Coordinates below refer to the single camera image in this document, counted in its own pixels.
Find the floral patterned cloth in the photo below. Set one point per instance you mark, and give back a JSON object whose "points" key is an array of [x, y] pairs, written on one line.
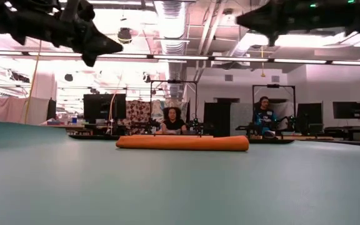
{"points": [[137, 112]]}

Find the round black ceiling fixture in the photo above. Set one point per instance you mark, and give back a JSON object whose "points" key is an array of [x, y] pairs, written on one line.
{"points": [[124, 35]]}

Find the green table mat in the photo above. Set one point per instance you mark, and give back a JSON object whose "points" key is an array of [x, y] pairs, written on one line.
{"points": [[180, 187]]}

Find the orange towel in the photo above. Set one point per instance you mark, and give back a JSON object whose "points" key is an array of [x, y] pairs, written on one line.
{"points": [[183, 143]]}

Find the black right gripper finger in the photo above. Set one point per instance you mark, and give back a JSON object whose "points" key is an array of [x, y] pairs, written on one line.
{"points": [[258, 18], [272, 39]]}

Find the long ceiling light bar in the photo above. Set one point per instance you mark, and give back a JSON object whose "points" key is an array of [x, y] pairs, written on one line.
{"points": [[180, 57]]}

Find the black gantry frame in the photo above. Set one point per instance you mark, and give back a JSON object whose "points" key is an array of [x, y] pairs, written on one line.
{"points": [[173, 82], [273, 85]]}

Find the black panel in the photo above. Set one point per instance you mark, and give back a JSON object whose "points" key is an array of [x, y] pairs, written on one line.
{"points": [[216, 118]]}

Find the person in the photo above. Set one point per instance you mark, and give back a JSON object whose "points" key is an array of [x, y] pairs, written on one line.
{"points": [[264, 118], [173, 123]]}

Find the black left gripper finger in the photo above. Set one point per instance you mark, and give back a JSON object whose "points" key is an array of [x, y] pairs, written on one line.
{"points": [[105, 45], [89, 60]]}

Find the black monitor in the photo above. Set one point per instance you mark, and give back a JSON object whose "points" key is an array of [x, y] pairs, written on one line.
{"points": [[347, 110], [103, 107], [309, 115]]}

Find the silver ceiling duct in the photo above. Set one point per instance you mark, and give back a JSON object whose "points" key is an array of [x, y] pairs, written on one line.
{"points": [[172, 31]]}

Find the pink curtain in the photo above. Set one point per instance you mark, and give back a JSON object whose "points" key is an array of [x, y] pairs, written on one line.
{"points": [[8, 111]]}

